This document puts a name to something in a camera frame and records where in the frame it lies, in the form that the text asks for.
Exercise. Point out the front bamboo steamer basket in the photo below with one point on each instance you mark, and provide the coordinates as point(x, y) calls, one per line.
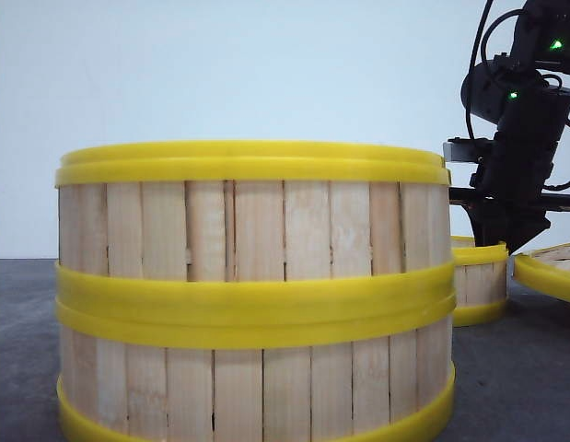
point(129, 381)

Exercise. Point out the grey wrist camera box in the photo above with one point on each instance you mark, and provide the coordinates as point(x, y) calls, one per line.
point(466, 150)

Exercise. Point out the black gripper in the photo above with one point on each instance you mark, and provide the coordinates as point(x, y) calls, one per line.
point(529, 125)

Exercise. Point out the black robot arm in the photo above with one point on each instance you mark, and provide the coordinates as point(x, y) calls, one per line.
point(513, 82)

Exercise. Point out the bamboo steamer lid yellow rim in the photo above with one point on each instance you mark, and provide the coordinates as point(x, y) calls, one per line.
point(546, 270)

